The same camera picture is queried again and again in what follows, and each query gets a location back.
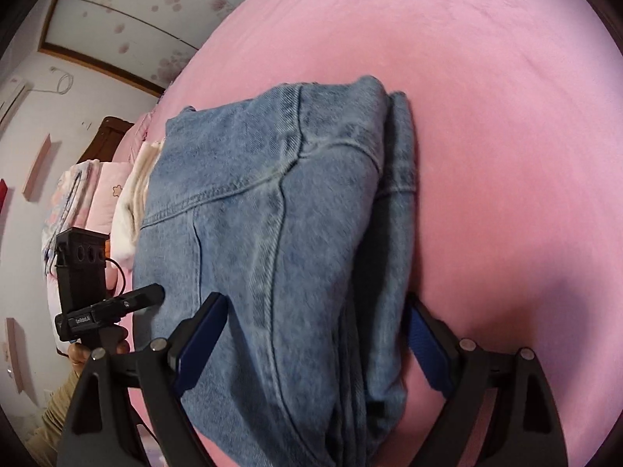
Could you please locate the person's left hand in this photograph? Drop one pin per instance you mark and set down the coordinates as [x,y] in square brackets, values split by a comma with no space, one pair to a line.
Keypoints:
[78,354]

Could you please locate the pink bed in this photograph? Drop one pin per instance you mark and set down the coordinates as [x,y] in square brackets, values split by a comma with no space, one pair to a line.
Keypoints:
[486,107]

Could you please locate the white air conditioner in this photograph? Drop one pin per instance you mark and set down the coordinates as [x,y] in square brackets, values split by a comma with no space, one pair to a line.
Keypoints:
[12,102]

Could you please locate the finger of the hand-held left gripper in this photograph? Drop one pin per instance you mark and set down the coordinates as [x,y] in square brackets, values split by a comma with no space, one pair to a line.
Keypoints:
[141,297]

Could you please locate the dark wooden headboard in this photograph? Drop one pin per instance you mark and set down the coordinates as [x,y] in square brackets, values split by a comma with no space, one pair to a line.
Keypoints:
[107,136]

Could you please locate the white folded garment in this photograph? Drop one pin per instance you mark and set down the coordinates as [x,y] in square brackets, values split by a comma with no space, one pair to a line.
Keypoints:
[129,204]

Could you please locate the floral wardrobe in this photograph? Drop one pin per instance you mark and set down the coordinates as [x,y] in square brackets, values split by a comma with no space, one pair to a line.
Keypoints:
[146,19]

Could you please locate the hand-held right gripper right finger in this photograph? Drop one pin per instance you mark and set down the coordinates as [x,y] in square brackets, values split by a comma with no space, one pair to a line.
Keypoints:
[430,350]

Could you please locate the floral folded quilt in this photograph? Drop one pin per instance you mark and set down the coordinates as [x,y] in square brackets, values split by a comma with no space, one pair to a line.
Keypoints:
[63,204]

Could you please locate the red wall shelf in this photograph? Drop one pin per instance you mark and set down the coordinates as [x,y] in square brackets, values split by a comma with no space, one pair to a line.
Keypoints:
[3,194]

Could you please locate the person's left forearm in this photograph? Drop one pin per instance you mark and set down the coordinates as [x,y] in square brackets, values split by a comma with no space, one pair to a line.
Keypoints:
[56,413]

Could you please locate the pink cartoon pillows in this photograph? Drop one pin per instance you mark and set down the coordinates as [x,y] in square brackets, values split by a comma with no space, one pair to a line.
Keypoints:
[109,189]

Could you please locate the pink wall shelf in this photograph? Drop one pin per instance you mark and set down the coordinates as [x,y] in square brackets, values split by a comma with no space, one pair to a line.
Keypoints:
[14,355]
[41,168]

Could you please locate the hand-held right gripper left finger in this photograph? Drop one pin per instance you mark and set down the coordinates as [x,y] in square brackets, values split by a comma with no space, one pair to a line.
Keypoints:
[199,345]

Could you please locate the blue denim jacket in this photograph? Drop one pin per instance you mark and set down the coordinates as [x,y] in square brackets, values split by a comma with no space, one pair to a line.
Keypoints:
[272,253]

